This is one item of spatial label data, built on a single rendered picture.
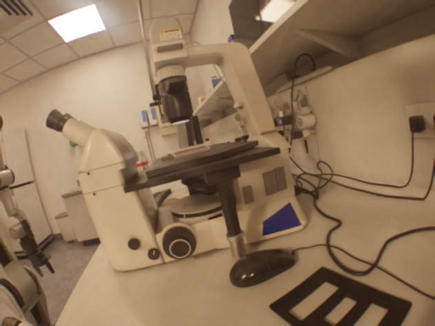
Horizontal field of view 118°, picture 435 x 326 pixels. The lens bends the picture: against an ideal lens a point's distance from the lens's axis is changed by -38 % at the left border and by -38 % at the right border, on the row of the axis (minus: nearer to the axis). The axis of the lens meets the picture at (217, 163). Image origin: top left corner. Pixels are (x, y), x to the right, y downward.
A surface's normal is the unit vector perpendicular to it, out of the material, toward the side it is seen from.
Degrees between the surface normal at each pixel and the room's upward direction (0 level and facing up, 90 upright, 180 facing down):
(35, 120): 90
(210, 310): 0
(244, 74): 90
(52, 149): 90
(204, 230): 90
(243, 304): 0
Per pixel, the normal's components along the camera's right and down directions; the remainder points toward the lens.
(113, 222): 0.24, 0.07
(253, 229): -0.02, -0.04
